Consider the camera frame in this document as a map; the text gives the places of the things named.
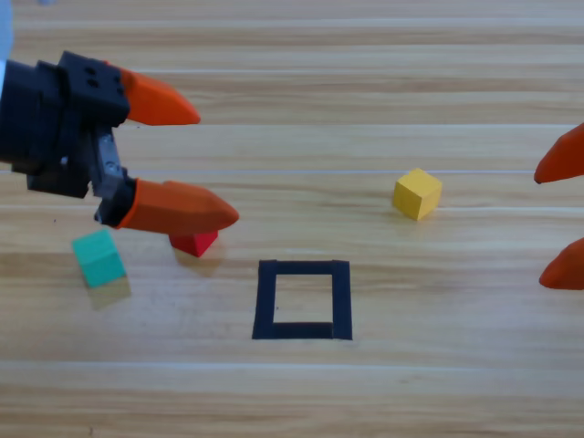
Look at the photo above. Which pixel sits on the yellow wooden cube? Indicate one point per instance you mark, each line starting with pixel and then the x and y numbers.
pixel 417 194

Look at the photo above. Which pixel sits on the black tape square outline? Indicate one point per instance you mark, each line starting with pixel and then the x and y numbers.
pixel 264 301

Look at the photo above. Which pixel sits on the red wooden cube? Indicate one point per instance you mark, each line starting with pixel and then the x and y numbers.
pixel 196 242

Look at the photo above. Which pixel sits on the green wooden cube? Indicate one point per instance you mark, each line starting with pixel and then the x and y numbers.
pixel 98 260

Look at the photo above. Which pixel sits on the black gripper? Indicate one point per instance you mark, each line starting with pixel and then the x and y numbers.
pixel 41 118

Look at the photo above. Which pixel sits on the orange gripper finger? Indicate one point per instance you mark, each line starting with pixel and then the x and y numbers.
pixel 566 159
pixel 568 271
pixel 182 207

